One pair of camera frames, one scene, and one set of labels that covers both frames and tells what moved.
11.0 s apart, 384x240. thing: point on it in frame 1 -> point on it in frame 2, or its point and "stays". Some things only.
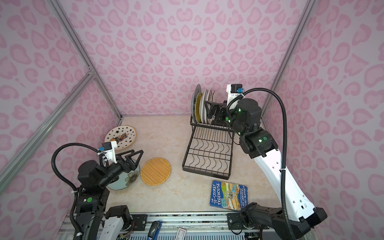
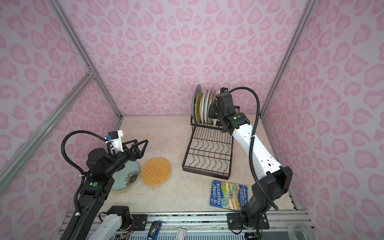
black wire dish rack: (209, 150) stays
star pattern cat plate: (125, 135) -> (213, 121)
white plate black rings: (201, 105) stays
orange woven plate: (155, 171) stays
